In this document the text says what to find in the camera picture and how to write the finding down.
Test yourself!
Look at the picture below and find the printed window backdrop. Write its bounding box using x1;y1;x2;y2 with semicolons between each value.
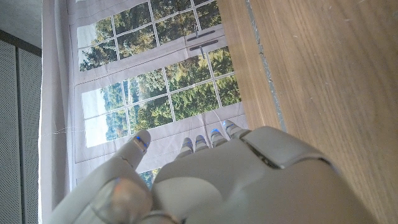
39;0;249;224

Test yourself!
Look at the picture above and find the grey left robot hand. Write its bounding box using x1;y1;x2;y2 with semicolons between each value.
46;119;379;224

